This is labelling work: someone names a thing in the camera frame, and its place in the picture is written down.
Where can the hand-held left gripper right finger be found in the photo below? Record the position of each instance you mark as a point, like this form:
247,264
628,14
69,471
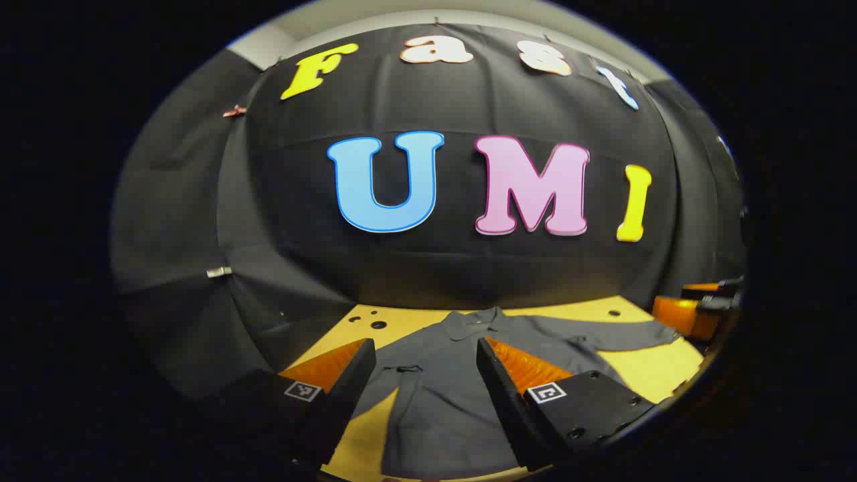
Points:
505,402

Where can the small metal clip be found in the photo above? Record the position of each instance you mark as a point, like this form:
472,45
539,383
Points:
219,272

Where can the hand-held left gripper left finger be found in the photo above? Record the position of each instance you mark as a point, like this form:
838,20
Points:
348,395

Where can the grey collared shirt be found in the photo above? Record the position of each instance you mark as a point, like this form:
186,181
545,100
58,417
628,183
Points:
442,402

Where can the black backdrop cloth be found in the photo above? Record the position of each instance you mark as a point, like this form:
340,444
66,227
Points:
469,268

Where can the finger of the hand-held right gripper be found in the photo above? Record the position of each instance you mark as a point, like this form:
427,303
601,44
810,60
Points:
679,314
710,287

